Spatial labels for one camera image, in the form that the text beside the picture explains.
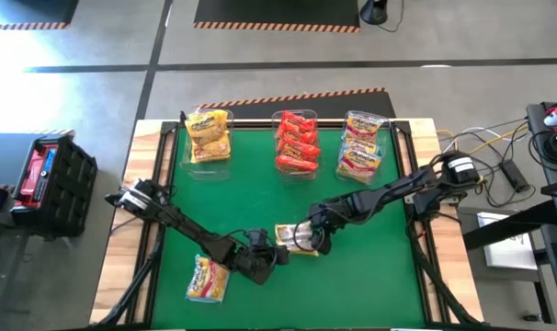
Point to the blue beef ramen pack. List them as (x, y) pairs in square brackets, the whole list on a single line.
[(361, 144)]

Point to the silver mounting bracket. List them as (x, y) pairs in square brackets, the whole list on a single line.
[(411, 200)]

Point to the black side desk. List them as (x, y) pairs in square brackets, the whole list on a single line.
[(533, 119)]

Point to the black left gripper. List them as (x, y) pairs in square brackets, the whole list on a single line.
[(258, 264)]

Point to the clear plastic bin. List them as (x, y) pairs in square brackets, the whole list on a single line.
[(384, 151), (209, 170), (294, 177)]

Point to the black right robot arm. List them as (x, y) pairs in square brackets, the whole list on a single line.
[(398, 186)]

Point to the black floor stand post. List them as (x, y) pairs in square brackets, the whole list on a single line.
[(374, 11)]

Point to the red and black tool crate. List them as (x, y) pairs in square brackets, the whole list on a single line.
[(67, 184)]

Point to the white yellow snack packet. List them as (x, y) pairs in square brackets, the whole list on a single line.
[(207, 278)]

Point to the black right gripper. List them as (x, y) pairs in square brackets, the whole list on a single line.
[(340, 209)]

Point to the black frame strut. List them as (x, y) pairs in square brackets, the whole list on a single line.
[(444, 280), (132, 276)]

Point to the black left frame strut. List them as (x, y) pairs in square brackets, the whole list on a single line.
[(132, 276)]

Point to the green table mat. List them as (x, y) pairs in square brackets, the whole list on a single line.
[(352, 285)]

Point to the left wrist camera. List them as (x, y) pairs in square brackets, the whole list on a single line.
[(258, 236)]

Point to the black right frame strut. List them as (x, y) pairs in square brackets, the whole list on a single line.
[(444, 280)]

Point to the black table clamp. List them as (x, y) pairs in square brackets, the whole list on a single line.
[(110, 199)]

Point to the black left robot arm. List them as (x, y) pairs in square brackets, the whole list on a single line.
[(186, 225)]

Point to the black desk leg beam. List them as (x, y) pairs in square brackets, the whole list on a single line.
[(499, 232)]

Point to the black power strip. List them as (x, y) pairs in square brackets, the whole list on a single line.
[(515, 175)]

